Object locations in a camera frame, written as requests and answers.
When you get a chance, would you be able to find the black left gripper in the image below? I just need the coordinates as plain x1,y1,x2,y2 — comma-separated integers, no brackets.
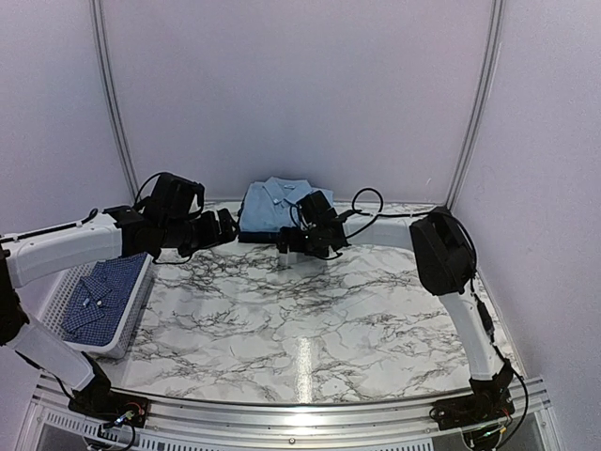
161,208,239,257

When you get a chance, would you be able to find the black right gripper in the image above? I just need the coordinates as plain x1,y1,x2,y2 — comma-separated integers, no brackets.
277,225,328,258

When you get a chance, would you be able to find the black shirt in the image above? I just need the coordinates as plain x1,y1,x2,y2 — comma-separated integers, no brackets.
239,204,303,244

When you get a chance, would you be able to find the light blue long sleeve shirt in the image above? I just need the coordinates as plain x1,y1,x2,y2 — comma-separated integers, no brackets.
239,177,333,233

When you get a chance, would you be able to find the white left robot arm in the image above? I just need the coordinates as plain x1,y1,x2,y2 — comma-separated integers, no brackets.
1,206,238,418

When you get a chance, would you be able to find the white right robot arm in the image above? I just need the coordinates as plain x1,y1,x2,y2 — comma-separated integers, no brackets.
276,205,516,429

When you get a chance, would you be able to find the blue checked shirt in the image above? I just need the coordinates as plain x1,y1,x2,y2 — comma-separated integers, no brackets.
61,254,147,347

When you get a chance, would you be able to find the white plastic basket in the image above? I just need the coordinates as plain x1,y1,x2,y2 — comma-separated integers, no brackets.
39,254,154,359

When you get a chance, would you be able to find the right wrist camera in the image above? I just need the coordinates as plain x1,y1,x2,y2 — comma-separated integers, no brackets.
295,190,337,228

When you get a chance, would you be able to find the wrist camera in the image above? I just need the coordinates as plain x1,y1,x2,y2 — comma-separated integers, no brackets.
143,172,205,224
295,190,337,228

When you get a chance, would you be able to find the aluminium back table rail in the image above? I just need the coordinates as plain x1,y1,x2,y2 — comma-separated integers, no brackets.
205,195,441,211

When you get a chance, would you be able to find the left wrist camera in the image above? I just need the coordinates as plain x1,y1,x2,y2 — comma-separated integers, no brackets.
143,172,205,224

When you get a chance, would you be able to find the aluminium front frame rail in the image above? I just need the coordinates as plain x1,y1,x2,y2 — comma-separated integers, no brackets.
14,376,565,450

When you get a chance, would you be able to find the left aluminium corner post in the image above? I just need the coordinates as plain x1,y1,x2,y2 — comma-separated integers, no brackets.
89,0,139,198

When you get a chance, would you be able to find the aluminium corner post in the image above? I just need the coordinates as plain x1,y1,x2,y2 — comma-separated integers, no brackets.
89,0,139,198
445,0,506,210

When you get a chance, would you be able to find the right aluminium corner post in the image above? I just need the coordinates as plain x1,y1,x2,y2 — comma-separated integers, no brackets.
445,0,506,210

